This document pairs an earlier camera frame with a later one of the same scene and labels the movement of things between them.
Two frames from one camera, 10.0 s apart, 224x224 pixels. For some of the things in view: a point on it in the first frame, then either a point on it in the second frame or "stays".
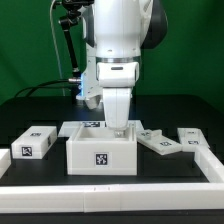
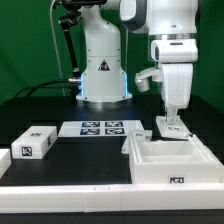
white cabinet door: x=159 y=143 to x=137 y=135
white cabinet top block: x=35 y=143 stays
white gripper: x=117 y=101 to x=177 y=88
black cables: x=44 y=87 stays
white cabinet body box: x=96 y=151 to x=173 y=162
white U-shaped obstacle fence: x=205 y=194 stays
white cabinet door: x=192 y=137 to x=177 y=129
